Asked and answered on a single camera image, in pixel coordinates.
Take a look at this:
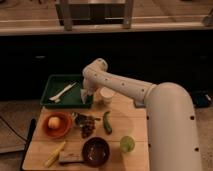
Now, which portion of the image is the blue towel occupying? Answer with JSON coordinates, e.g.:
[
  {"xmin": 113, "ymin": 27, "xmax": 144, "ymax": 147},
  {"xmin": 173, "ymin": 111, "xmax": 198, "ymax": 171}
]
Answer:
[{"xmin": 80, "ymin": 89, "xmax": 88, "ymax": 104}]

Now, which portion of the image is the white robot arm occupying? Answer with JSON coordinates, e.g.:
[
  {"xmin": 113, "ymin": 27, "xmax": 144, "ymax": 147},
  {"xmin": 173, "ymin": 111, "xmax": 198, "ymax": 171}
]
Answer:
[{"xmin": 82, "ymin": 58, "xmax": 203, "ymax": 171}]

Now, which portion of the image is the green plastic tray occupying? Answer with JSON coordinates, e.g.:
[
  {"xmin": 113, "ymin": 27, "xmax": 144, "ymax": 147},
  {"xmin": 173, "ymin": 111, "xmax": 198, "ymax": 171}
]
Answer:
[{"xmin": 40, "ymin": 74, "xmax": 93, "ymax": 109}]

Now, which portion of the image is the white paper cup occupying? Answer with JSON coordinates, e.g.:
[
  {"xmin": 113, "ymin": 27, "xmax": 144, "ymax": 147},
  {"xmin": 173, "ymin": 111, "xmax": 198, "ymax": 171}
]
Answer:
[{"xmin": 100, "ymin": 87, "xmax": 115, "ymax": 103}]

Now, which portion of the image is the green cucumber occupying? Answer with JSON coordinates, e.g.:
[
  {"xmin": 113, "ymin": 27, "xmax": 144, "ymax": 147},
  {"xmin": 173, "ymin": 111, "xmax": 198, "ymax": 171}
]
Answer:
[{"xmin": 103, "ymin": 111, "xmax": 112, "ymax": 135}]

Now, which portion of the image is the white plastic utensil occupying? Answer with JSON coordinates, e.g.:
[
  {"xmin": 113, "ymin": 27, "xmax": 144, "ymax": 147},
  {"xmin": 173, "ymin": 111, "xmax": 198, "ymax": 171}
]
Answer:
[{"xmin": 49, "ymin": 82, "xmax": 76, "ymax": 103}]

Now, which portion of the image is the bunch of dark grapes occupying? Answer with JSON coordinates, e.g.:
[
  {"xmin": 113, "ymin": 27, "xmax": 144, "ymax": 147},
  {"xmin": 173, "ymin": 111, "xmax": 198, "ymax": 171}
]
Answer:
[{"xmin": 81, "ymin": 117, "xmax": 95, "ymax": 138}]

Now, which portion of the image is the orange bowl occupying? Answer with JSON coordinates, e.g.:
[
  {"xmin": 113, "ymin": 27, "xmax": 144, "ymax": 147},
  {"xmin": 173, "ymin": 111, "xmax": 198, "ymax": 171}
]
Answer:
[{"xmin": 42, "ymin": 112, "xmax": 73, "ymax": 139}]

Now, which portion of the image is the yellow lemon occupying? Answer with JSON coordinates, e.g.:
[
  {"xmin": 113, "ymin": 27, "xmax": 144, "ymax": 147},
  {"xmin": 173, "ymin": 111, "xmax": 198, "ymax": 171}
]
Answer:
[{"xmin": 48, "ymin": 117, "xmax": 60, "ymax": 129}]

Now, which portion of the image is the blue sponge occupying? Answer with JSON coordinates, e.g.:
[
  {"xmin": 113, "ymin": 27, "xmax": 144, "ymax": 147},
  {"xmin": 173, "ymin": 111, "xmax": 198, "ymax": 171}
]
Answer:
[{"xmin": 134, "ymin": 101, "xmax": 145, "ymax": 108}]

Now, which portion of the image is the dark purple bowl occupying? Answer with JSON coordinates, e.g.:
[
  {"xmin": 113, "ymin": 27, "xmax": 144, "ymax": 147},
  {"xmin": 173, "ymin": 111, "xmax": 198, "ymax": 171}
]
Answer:
[{"xmin": 82, "ymin": 137, "xmax": 110, "ymax": 167}]

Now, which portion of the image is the green plastic cup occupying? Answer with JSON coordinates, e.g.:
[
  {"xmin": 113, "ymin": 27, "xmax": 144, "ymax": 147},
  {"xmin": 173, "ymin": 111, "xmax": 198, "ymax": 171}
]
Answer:
[{"xmin": 120, "ymin": 136, "xmax": 135, "ymax": 153}]

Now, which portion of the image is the white-legged table in background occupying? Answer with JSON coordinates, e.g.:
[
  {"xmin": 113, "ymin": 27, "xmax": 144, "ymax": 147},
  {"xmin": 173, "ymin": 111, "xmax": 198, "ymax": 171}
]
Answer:
[{"xmin": 54, "ymin": 0, "xmax": 134, "ymax": 31}]

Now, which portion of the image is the yellow banana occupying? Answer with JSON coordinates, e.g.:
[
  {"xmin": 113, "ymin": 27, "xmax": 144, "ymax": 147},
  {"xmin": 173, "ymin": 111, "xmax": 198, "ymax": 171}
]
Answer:
[{"xmin": 44, "ymin": 142, "xmax": 66, "ymax": 167}]

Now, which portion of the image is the grey block with handle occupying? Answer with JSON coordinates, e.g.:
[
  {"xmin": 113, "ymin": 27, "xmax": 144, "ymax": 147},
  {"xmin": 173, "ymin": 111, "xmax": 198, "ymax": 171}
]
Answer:
[{"xmin": 59, "ymin": 152, "xmax": 83, "ymax": 164}]

